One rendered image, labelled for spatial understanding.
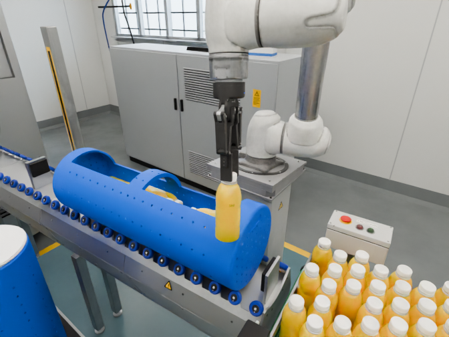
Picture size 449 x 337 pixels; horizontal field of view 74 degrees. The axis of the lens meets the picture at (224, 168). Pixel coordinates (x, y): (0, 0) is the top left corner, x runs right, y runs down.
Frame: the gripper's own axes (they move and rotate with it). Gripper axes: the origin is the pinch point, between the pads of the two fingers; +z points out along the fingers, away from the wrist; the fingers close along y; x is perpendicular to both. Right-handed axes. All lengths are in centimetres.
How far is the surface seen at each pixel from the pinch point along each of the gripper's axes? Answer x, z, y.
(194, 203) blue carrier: -29, 28, -33
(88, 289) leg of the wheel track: -99, 90, -34
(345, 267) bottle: 30, 37, -22
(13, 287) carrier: -74, 46, 15
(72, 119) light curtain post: -128, 0, -66
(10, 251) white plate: -76, 34, 12
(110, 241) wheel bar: -59, 42, -16
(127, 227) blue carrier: -42, 28, -7
